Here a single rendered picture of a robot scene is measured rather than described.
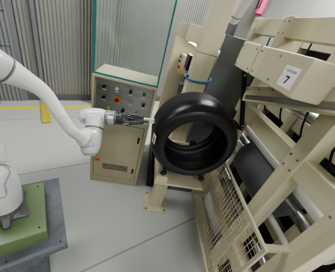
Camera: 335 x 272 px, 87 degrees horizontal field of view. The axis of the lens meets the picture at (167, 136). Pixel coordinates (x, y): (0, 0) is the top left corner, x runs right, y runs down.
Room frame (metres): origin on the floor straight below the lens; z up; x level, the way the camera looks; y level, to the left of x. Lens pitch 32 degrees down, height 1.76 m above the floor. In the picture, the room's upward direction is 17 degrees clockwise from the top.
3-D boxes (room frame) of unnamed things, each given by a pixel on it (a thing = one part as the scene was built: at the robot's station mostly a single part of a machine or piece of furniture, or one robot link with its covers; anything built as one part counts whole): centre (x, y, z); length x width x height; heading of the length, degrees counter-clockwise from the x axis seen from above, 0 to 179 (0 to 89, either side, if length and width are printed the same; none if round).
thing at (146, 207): (1.35, -0.08, 0.01); 0.27 x 0.27 x 0.02; 11
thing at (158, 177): (1.08, -0.01, 0.84); 0.36 x 0.09 x 0.06; 11
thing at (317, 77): (1.04, -0.47, 1.71); 0.61 x 0.25 x 0.15; 11
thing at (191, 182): (1.10, -0.15, 0.80); 0.37 x 0.36 x 0.02; 101
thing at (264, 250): (0.94, -0.52, 0.65); 0.90 x 0.02 x 0.70; 11
